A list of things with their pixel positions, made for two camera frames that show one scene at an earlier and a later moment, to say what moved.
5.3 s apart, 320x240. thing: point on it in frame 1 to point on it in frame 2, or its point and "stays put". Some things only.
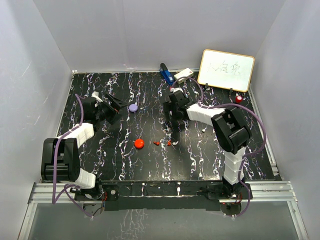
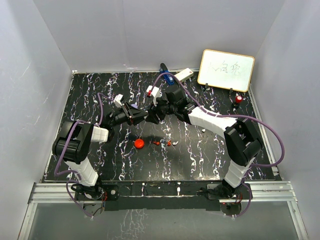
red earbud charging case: [139, 143] stays put
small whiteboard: [225, 70] stays put
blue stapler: [165, 71] stays put
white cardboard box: [186, 72] stays put
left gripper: [114, 110] to [133, 114]
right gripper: [168, 107] to [153, 111]
